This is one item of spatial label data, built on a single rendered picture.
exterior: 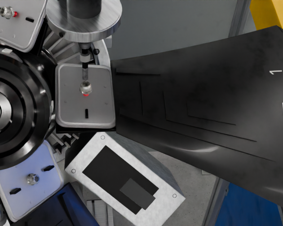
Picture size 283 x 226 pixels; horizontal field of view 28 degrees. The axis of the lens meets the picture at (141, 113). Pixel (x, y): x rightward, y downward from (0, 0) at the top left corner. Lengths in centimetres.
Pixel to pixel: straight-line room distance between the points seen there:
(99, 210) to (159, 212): 105
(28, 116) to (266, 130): 26
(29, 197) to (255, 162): 25
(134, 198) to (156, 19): 83
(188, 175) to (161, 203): 124
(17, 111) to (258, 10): 57
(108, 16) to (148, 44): 104
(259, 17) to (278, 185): 44
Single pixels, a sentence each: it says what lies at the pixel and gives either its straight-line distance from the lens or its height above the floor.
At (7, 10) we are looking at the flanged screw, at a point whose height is 126.
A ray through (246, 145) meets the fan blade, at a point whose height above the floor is 116.
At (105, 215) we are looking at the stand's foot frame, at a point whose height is 7.
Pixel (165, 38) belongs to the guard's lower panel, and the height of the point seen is 59.
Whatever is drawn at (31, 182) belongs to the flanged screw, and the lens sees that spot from 64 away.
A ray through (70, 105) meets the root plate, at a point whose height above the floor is 119.
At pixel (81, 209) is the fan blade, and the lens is 69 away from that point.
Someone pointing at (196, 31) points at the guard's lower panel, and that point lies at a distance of 155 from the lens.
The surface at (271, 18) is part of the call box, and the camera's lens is 95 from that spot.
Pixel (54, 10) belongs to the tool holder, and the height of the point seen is 131.
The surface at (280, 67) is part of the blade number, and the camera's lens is 69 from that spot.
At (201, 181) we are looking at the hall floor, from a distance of 198.
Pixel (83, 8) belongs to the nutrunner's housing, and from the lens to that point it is 51.
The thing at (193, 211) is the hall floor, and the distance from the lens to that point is 192.
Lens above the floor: 165
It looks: 51 degrees down
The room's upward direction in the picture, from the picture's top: 6 degrees clockwise
